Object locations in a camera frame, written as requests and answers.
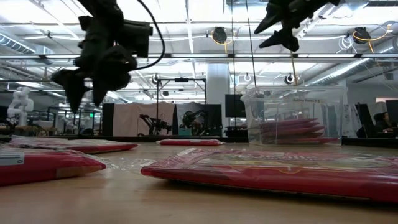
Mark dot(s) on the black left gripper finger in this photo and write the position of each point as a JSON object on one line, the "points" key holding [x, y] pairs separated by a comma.
{"points": [[107, 84], [73, 87]]}

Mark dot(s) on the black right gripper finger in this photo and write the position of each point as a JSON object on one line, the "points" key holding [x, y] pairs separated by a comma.
{"points": [[272, 15], [286, 40]]}

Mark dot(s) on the clear plastic bin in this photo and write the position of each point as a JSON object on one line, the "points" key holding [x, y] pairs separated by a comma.
{"points": [[335, 124]]}

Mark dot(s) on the black background robot arm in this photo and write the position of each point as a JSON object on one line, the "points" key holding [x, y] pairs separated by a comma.
{"points": [[194, 119], [155, 126]]}

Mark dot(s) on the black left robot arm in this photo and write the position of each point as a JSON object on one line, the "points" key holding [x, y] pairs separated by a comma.
{"points": [[102, 12]]}

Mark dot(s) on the black partition panel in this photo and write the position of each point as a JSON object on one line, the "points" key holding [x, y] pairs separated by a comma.
{"points": [[363, 118], [108, 119], [214, 110]]}

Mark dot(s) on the beige fabric curtain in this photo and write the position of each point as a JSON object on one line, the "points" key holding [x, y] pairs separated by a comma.
{"points": [[133, 119]]}

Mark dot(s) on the white humanoid robot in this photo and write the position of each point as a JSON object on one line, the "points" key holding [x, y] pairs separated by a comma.
{"points": [[20, 102]]}

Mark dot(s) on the long ceiling light bar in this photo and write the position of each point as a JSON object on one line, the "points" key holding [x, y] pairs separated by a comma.
{"points": [[202, 56]]}

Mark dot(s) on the white square column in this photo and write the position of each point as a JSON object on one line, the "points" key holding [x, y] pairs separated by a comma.
{"points": [[217, 84]]}

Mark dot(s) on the black monitor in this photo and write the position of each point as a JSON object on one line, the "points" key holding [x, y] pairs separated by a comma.
{"points": [[392, 107], [234, 105]]}

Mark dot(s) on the white printed cloth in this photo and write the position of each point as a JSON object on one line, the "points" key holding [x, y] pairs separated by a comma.
{"points": [[349, 119]]}

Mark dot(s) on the person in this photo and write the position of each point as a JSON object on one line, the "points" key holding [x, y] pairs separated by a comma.
{"points": [[384, 123]]}

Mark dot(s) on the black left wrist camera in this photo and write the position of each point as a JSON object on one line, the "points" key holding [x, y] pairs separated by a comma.
{"points": [[136, 37]]}

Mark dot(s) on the silver ventilation duct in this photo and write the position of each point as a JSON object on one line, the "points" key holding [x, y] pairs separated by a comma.
{"points": [[18, 45], [357, 67]]}

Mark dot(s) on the black stand frame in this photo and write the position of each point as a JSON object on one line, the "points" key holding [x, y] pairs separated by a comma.
{"points": [[182, 79]]}

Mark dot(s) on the black aluminium table frame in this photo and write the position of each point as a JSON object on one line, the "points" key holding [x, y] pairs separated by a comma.
{"points": [[367, 141]]}

